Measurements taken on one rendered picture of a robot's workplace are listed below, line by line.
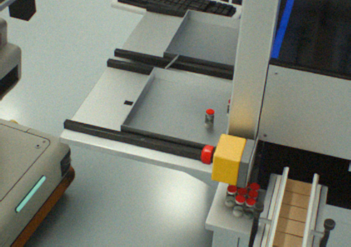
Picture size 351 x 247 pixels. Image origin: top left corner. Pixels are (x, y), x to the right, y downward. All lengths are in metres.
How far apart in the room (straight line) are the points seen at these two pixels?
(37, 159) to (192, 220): 0.66
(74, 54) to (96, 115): 1.87
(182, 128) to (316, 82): 0.44
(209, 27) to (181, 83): 0.31
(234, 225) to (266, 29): 0.42
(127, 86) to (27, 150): 0.82
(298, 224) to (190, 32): 0.82
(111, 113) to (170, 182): 1.10
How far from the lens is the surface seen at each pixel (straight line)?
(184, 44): 1.79
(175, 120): 1.50
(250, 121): 1.23
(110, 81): 1.63
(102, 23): 3.65
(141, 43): 1.79
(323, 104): 1.19
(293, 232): 1.21
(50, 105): 3.01
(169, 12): 1.93
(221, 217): 1.28
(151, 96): 1.57
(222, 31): 1.87
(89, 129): 1.45
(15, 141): 2.39
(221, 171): 1.21
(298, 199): 1.28
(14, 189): 2.20
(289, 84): 1.17
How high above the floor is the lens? 1.83
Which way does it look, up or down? 39 degrees down
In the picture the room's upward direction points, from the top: 3 degrees clockwise
